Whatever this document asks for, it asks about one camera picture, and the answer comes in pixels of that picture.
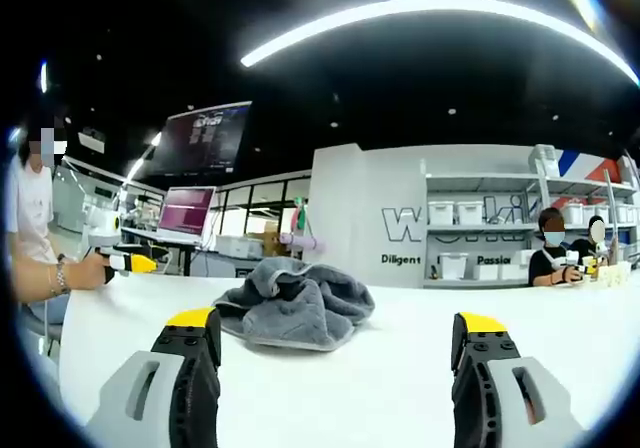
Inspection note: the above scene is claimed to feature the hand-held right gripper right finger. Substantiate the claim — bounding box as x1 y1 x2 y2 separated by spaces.
451 311 589 448

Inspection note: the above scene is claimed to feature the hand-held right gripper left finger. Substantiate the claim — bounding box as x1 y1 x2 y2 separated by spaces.
84 306 223 448

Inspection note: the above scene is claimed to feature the grey towel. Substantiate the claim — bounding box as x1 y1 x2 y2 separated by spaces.
212 256 377 353

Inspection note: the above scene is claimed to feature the person's left hand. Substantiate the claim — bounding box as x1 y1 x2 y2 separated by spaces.
67 251 115 290

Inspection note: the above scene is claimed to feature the background work desk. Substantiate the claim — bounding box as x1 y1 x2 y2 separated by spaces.
121 225 214 277

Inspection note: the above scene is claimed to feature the silver wristwatch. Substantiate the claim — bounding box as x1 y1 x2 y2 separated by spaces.
54 253 70 295

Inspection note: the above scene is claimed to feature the monitor with pink screen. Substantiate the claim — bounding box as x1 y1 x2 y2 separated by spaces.
156 185 218 245

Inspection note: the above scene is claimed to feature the person's torso in white shirt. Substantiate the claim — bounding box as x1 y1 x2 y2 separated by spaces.
7 155 57 269

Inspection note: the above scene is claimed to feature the person's leg in jeans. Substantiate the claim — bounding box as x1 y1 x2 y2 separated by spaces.
27 292 70 325

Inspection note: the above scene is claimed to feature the large hanging dark screen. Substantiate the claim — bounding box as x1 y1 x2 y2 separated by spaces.
148 100 254 177

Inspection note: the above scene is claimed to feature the cardboard box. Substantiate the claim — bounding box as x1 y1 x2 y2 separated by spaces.
261 221 282 257

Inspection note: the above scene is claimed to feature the white table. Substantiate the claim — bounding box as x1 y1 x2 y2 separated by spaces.
58 267 635 448

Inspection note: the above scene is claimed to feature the grey metal shelf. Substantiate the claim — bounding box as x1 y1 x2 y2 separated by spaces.
423 170 639 289

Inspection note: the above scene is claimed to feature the metal shelf with white boxes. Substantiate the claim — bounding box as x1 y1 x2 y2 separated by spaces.
427 145 637 282

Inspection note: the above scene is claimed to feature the red blue striped banner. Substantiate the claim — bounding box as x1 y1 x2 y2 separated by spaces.
556 148 623 183

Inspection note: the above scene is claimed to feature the long curved ceiling light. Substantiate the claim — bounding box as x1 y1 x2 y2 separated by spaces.
239 0 640 87

